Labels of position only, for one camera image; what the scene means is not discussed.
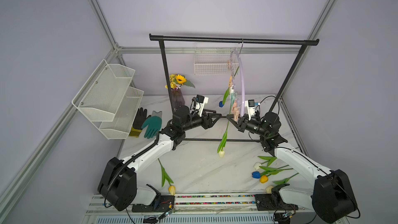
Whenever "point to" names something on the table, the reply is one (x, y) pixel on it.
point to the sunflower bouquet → (176, 81)
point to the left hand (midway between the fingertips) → (217, 115)
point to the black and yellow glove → (141, 115)
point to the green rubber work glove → (153, 124)
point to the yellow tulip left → (165, 176)
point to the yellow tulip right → (264, 179)
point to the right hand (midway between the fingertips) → (228, 118)
